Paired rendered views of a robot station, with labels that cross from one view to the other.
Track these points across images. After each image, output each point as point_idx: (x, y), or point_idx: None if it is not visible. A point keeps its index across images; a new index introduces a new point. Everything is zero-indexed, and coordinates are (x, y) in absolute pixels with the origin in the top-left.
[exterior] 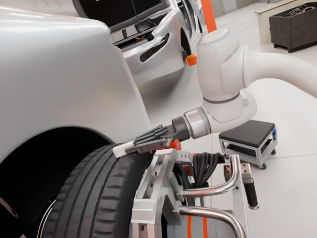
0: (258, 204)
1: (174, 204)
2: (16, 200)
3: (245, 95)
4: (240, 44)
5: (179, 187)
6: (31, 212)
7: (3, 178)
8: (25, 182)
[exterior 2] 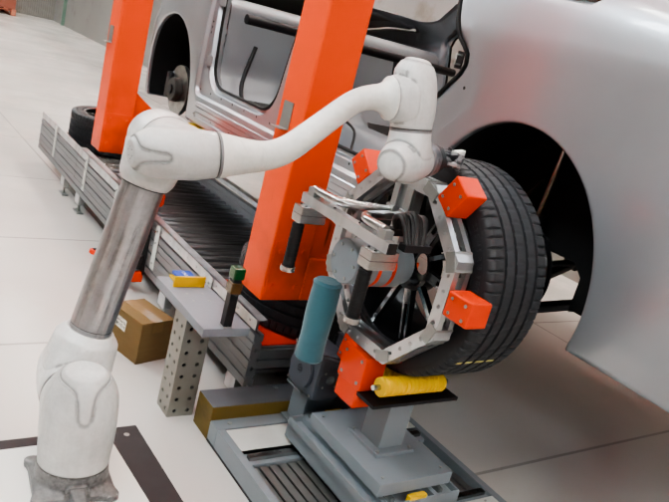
0: (344, 315)
1: (392, 199)
2: (560, 214)
3: (391, 141)
4: (398, 75)
5: (406, 209)
6: (554, 240)
7: (577, 183)
8: (580, 211)
